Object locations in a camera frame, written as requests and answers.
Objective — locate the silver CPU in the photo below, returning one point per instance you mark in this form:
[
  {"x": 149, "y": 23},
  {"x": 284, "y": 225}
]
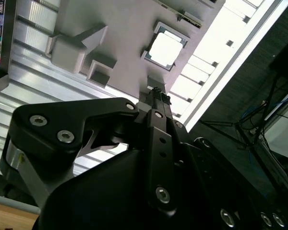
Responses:
[{"x": 166, "y": 48}]

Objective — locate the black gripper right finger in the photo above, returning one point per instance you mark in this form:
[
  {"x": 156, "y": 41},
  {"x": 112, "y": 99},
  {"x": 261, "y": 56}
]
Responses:
[{"x": 180, "y": 134}]

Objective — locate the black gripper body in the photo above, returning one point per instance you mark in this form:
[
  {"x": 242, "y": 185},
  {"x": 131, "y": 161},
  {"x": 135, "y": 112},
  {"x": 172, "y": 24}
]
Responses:
[{"x": 98, "y": 191}]

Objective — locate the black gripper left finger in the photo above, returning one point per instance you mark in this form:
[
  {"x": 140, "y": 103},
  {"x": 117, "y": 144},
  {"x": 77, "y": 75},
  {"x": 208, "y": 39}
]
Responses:
[{"x": 50, "y": 134}]

